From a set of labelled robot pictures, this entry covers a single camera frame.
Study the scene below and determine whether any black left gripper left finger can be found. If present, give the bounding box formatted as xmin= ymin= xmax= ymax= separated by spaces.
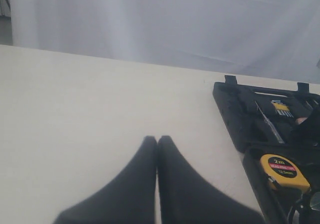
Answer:
xmin=54 ymin=136 xmax=157 ymax=224

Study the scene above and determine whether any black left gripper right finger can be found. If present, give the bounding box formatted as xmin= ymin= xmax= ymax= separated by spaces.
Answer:
xmin=157 ymin=135 xmax=265 ymax=224

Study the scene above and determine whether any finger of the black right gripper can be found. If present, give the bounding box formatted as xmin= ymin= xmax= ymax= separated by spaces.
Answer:
xmin=294 ymin=106 xmax=320 ymax=147

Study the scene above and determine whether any black plastic tool case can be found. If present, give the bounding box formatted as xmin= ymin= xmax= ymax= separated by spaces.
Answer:
xmin=212 ymin=75 xmax=320 ymax=224

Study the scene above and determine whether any yellow 2m tape measure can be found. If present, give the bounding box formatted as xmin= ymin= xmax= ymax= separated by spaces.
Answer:
xmin=259 ymin=154 xmax=311 ymax=194

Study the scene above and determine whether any black electrical tape roll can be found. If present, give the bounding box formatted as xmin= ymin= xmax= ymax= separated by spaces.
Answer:
xmin=295 ymin=117 xmax=308 ymax=125

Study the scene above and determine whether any clear test pen screwdriver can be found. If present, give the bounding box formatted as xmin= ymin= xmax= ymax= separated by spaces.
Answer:
xmin=254 ymin=100 xmax=285 ymax=144

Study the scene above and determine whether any yellow hex key set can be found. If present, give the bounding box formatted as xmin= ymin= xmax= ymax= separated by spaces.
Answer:
xmin=271 ymin=100 xmax=294 ymax=118

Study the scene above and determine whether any steel claw hammer black handle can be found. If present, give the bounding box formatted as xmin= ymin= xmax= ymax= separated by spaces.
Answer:
xmin=287 ymin=205 xmax=309 ymax=224

